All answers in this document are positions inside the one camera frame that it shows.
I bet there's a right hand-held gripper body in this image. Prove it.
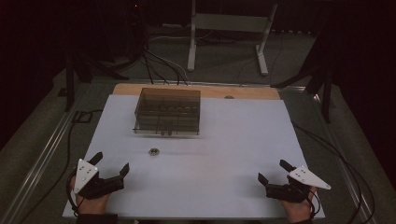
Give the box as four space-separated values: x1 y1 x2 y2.
264 165 332 204

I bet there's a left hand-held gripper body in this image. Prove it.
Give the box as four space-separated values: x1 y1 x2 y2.
73 158 126 201

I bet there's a person's left hand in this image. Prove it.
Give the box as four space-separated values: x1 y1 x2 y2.
69 175 110 216

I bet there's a person's right hand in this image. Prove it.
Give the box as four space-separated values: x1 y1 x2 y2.
279 186 318 224

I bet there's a black floor socket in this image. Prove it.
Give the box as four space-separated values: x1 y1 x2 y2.
72 110 93 124

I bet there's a white work board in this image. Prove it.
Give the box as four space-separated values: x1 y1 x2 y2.
62 93 326 220

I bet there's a smoky transparent drawer box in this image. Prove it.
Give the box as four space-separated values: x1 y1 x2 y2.
133 87 202 137

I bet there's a black tripod stand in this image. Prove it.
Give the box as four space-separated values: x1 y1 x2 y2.
63 43 130 113
270 27 335 124

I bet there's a white metal stand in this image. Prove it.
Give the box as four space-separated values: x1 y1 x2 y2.
186 0 278 77

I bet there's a left hand-held gripper cable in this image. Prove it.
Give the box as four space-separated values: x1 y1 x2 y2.
65 168 81 217

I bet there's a hand-held gripper cable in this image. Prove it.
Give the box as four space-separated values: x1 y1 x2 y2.
291 121 375 224
65 168 81 217

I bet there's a black floor cable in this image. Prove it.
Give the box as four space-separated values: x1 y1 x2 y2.
18 108 104 224

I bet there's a right hand-held gripper cable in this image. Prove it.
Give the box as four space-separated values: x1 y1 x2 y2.
291 121 375 224

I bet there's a bundle of floor cables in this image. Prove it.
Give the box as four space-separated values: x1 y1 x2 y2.
141 34 191 86

